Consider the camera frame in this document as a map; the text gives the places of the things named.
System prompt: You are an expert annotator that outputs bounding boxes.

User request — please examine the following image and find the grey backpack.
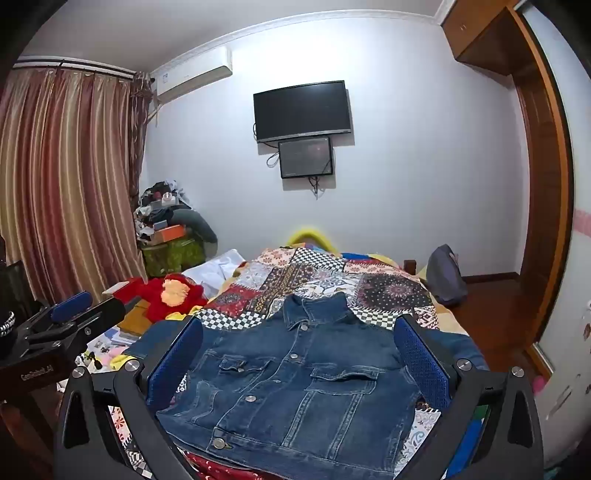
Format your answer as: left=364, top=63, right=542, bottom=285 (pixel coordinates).
left=425, top=244, right=468, bottom=308

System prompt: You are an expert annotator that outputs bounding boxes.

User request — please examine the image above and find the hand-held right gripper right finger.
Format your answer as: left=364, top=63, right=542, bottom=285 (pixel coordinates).
left=392, top=314, right=546, bottom=480

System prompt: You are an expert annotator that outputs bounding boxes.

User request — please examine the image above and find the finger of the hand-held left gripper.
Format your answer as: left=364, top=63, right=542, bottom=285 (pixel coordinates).
left=25, top=295, right=141, bottom=358
left=17, top=290, right=95, bottom=344

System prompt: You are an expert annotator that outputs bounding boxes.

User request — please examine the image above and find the wooden wardrobe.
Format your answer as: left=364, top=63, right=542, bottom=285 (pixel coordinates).
left=508, top=7, right=575, bottom=384

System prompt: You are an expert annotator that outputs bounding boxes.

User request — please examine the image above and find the orange shoe box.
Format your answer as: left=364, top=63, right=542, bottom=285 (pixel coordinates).
left=150, top=224, right=188, bottom=245

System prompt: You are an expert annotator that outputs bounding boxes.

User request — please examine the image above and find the blue denim jacket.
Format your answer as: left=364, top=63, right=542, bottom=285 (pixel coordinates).
left=122, top=292, right=490, bottom=478

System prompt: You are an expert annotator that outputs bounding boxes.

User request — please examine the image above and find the striped red gold curtain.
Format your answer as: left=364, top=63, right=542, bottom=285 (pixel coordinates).
left=0, top=69, right=153, bottom=305

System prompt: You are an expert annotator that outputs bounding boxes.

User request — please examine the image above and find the white door with stickers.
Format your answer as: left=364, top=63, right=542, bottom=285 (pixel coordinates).
left=522, top=14, right=591, bottom=435

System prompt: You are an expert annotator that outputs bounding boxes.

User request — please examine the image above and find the small black wall monitor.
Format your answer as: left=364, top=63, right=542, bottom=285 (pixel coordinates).
left=278, top=137, right=334, bottom=180

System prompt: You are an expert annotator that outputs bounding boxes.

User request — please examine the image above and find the orange book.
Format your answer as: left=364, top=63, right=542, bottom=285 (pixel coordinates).
left=116, top=302, right=154, bottom=339

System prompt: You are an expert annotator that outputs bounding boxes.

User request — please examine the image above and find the pile of household clutter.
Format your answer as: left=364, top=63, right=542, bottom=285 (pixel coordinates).
left=134, top=178, right=192, bottom=245

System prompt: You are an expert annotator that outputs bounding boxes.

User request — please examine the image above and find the large black wall television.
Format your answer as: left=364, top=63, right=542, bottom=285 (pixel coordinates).
left=253, top=80, right=352, bottom=144

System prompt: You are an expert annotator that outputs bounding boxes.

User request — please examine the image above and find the red plush toy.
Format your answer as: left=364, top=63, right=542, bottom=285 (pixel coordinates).
left=117, top=273, right=209, bottom=322

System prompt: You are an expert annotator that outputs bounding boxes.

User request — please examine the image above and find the grey plush pillow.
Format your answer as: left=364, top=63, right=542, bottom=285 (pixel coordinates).
left=168, top=209, right=219, bottom=257

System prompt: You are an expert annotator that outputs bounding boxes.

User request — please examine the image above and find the green printed box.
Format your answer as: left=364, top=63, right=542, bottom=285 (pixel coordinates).
left=141, top=237, right=206, bottom=278

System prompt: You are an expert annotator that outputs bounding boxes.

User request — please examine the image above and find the patchwork printed blanket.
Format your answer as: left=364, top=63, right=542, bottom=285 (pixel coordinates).
left=78, top=247, right=490, bottom=480

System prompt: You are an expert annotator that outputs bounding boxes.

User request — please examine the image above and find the white bed sheet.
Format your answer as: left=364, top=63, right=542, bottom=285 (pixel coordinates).
left=185, top=248, right=250, bottom=298

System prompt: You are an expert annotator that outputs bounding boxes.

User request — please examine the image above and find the curtain rail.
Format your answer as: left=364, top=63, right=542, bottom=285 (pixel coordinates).
left=14, top=55, right=139, bottom=81

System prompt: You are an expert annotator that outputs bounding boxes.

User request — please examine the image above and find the white air conditioner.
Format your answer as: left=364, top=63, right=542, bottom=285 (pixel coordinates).
left=148, top=45, right=234, bottom=104

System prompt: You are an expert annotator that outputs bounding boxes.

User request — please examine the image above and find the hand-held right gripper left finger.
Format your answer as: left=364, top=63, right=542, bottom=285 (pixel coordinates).
left=54, top=318, right=206, bottom=480

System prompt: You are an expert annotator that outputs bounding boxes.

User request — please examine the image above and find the wooden overhead cabinet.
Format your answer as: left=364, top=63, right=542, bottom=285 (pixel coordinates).
left=441, top=0, right=532, bottom=77

